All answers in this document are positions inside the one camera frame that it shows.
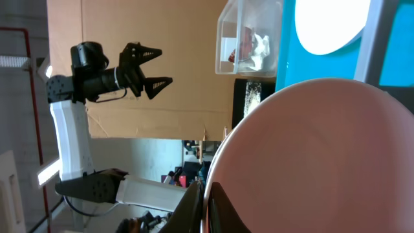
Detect red foil snack wrapper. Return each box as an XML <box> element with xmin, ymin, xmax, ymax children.
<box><xmin>224</xmin><ymin>27</ymin><xmax>254</xmax><ymax>63</ymax></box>

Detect grey dishwasher rack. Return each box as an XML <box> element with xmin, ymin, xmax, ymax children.
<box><xmin>354</xmin><ymin>0</ymin><xmax>413</xmax><ymax>111</ymax></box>

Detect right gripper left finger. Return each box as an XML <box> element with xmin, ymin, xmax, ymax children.
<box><xmin>158</xmin><ymin>181</ymin><xmax>204</xmax><ymax>233</ymax></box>

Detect teal serving tray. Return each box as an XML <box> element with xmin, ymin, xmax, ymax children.
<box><xmin>276</xmin><ymin>0</ymin><xmax>413</xmax><ymax>91</ymax></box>

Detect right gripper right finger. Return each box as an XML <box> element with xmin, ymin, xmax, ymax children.
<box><xmin>208</xmin><ymin>182</ymin><xmax>251</xmax><ymax>233</ymax></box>

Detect white rice leftovers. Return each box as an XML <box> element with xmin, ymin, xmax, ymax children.
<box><xmin>243</xmin><ymin>81</ymin><xmax>262</xmax><ymax>117</ymax></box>

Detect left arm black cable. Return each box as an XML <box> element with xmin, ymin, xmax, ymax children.
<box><xmin>63</xmin><ymin>87</ymin><xmax>129</xmax><ymax>217</ymax></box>

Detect pink bowl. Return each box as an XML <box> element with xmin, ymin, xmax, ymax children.
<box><xmin>206</xmin><ymin>78</ymin><xmax>413</xmax><ymax>232</ymax></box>

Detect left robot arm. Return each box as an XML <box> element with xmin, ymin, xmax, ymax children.
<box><xmin>46</xmin><ymin>41</ymin><xmax>186</xmax><ymax>216</ymax></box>

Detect white napkin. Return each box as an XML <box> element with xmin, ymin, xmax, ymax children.
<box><xmin>238</xmin><ymin>32</ymin><xmax>270</xmax><ymax>71</ymax></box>

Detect clear plastic bin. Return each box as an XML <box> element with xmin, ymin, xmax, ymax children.
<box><xmin>215</xmin><ymin>0</ymin><xmax>284</xmax><ymax>78</ymax></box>

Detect black plastic tray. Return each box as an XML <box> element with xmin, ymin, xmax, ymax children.
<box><xmin>232</xmin><ymin>78</ymin><xmax>276</xmax><ymax>128</ymax></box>

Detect pink plate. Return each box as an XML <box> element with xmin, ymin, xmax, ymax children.
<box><xmin>294</xmin><ymin>0</ymin><xmax>371</xmax><ymax>56</ymax></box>

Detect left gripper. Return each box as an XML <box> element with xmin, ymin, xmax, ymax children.
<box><xmin>118</xmin><ymin>42</ymin><xmax>173</xmax><ymax>100</ymax></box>

